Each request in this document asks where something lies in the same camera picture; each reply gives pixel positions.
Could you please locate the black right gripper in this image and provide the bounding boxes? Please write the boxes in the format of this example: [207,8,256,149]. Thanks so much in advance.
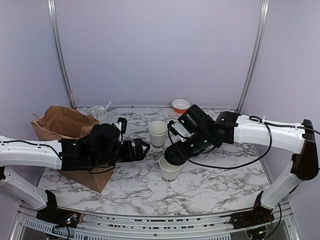
[168,129,213,164]

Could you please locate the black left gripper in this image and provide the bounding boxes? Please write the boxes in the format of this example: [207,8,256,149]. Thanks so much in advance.
[90,138,151,168]

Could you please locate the white paper cups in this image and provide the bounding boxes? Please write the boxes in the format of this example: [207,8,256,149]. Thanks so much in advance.
[148,120,168,149]

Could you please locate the single white paper cup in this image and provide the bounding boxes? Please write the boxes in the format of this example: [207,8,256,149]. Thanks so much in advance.
[158,155,182,183]

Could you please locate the brown paper bag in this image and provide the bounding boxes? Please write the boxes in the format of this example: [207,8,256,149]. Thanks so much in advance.
[31,105,113,193]

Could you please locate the black coffee cup lid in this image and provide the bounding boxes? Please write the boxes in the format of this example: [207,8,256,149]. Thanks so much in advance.
[164,144,187,166]

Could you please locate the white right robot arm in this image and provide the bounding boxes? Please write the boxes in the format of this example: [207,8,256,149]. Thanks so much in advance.
[173,112,320,224]

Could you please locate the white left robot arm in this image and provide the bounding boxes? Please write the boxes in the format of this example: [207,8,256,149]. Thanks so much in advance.
[0,121,151,223]

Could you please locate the orange white bowl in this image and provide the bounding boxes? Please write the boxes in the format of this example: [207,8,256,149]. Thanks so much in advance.
[171,98,191,114]

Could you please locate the white plastic spoon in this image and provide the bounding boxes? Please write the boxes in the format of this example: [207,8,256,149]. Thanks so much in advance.
[104,100,112,111]

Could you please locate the white container with sachets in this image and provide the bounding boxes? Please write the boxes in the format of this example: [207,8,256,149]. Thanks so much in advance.
[87,106,108,124]

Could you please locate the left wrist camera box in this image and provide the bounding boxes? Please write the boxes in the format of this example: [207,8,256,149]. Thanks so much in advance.
[116,117,128,134]

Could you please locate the front aluminium rail frame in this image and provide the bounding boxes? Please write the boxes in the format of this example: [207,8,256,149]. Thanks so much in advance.
[8,202,301,240]

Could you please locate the right corner aluminium post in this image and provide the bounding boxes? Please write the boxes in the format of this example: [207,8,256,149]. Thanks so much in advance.
[236,0,270,113]

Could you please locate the corner aluminium post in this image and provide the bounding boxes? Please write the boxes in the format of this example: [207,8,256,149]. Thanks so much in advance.
[47,0,77,109]
[236,0,270,113]

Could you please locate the left corner aluminium post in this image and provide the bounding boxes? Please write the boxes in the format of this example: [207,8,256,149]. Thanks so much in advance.
[47,0,77,109]

